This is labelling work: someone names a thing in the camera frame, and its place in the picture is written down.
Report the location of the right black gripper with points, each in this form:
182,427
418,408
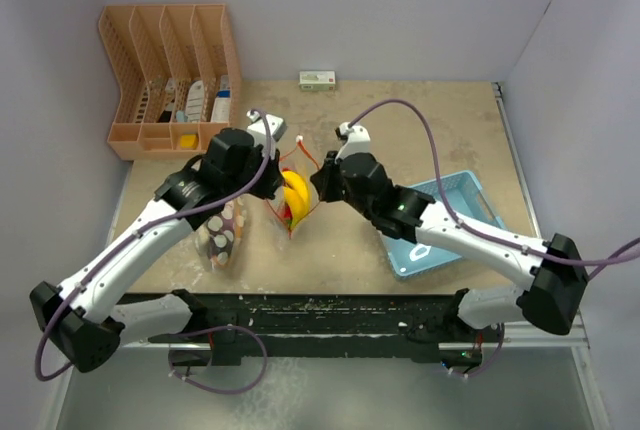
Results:
327,173

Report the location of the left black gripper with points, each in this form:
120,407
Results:
273,178

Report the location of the red zipper clear bag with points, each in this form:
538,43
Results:
300,160

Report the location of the yellow banana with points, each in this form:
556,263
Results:
297,196

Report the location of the polka dot zip bag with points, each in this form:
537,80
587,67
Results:
218,240

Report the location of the red chili pepper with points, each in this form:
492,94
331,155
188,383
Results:
287,215

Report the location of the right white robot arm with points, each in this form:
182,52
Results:
548,279

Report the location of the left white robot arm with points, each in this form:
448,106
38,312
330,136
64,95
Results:
83,316

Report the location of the yellow block in organizer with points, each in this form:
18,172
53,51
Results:
188,141

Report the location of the blue white box in organizer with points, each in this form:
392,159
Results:
222,103

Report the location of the white tube in organizer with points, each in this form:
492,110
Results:
194,102

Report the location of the blue plastic basket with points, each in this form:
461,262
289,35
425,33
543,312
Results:
467,197

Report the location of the small green white box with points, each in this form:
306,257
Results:
317,81

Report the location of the orange plastic desk organizer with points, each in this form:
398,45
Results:
156,52

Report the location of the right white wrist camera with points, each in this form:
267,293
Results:
354,139

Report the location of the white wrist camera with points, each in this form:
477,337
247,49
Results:
263,126
354,139

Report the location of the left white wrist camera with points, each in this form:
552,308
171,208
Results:
263,126

